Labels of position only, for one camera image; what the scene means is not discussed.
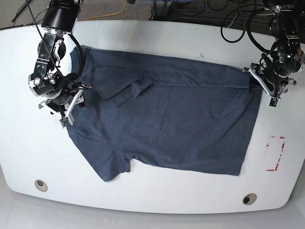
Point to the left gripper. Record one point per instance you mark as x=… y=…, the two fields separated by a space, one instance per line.
x=268 y=80

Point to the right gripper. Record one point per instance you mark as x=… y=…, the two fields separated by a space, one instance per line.
x=65 y=102

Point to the dark blue t-shirt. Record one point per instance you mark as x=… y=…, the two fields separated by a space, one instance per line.
x=163 y=111

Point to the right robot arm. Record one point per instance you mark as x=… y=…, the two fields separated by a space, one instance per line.
x=47 y=80

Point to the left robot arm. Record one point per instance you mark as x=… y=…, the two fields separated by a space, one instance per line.
x=281 y=35

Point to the red tape rectangle marking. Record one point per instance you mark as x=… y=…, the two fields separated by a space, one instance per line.
x=273 y=153

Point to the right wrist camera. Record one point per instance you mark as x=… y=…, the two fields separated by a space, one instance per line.
x=67 y=121

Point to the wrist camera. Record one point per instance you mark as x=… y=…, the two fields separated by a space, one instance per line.
x=274 y=102
x=67 y=121

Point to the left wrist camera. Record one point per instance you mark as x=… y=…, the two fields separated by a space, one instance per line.
x=274 y=102

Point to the left table cable grommet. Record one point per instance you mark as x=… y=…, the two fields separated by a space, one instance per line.
x=40 y=185

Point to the table cable grommet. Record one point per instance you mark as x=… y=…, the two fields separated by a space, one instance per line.
x=40 y=185
x=249 y=199

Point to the right table cable grommet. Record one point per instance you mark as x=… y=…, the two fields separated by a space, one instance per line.
x=249 y=199

